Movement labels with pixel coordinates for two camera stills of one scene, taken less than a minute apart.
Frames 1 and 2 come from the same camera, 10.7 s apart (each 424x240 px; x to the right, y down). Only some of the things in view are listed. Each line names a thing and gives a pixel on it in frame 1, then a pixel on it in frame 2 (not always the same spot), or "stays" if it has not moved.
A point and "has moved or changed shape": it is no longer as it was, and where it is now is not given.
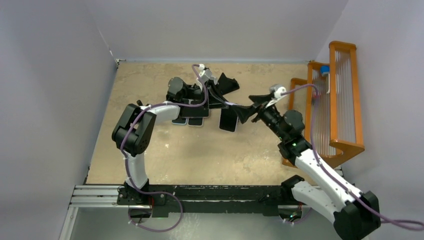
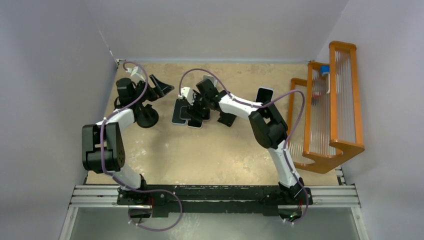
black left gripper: [213, 97] → [160, 90]
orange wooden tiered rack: [328, 103] stays
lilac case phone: [228, 119] has moved or changed shape
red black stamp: [315, 97] stays
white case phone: [197, 121] stays
